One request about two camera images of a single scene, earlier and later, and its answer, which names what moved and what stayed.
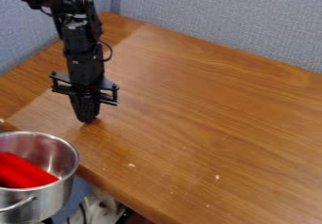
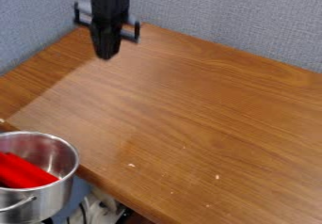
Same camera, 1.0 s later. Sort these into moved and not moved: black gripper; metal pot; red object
Moved: black gripper
Not moved: metal pot; red object
